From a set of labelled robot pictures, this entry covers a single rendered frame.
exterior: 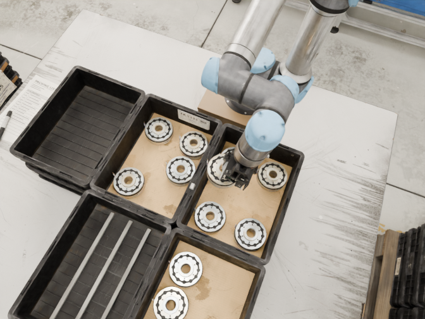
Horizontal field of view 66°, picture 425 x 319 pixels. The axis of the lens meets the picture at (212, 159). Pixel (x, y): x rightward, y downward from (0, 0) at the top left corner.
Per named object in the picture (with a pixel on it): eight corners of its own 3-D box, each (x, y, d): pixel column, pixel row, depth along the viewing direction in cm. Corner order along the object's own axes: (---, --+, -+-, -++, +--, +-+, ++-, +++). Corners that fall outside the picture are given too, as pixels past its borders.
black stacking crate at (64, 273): (97, 199, 114) (87, 188, 103) (175, 234, 110) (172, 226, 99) (26, 317, 98) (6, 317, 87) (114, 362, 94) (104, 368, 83)
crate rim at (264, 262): (223, 125, 117) (224, 121, 115) (304, 156, 113) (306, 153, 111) (174, 227, 101) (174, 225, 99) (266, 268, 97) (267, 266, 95)
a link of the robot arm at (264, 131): (294, 116, 68) (279, 149, 64) (276, 138, 78) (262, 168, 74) (260, 99, 68) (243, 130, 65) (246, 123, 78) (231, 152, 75)
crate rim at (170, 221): (148, 95, 121) (147, 91, 119) (223, 125, 117) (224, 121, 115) (89, 189, 105) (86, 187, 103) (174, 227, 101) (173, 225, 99)
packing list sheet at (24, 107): (32, 73, 148) (31, 73, 148) (77, 90, 145) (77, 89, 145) (-15, 132, 135) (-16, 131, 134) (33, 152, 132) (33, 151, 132)
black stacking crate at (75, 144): (85, 84, 134) (76, 65, 123) (150, 110, 130) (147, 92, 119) (24, 166, 118) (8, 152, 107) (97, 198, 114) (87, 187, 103)
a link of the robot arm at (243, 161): (244, 126, 78) (276, 141, 78) (240, 135, 82) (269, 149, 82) (233, 153, 75) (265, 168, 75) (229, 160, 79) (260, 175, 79)
